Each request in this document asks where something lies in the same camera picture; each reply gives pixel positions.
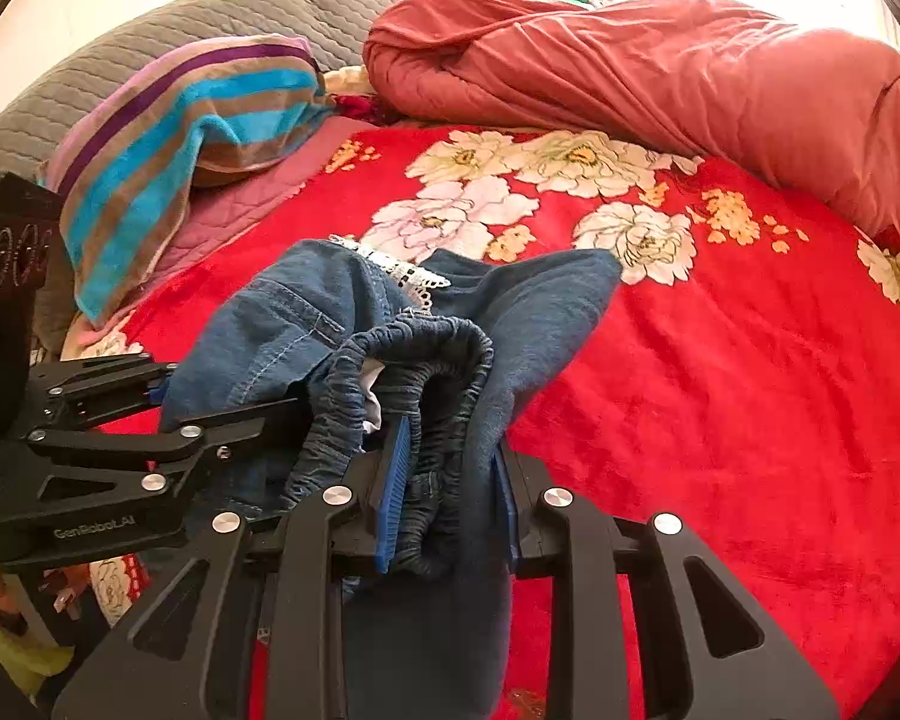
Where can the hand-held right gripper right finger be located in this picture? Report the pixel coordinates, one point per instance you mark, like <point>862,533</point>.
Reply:
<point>506,510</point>

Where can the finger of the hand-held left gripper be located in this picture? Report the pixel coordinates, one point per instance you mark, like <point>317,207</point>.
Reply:
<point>157,442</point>
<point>97,382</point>

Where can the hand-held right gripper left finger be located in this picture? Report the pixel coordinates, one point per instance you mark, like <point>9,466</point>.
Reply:
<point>394,495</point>

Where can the blue denim pants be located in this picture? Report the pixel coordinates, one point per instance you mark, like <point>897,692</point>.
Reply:
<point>540,330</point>

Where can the striped towel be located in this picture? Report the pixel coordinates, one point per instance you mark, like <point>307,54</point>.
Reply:
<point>135,187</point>

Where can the red floral blanket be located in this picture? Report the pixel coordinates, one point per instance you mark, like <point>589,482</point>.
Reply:
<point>720,390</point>

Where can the pink quilted pillow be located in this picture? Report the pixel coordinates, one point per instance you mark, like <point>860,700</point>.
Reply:
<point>270,180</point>

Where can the dark red cloth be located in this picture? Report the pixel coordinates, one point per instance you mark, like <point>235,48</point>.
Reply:
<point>364,109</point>

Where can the coral red comforter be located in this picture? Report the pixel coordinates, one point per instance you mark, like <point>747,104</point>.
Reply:
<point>645,67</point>

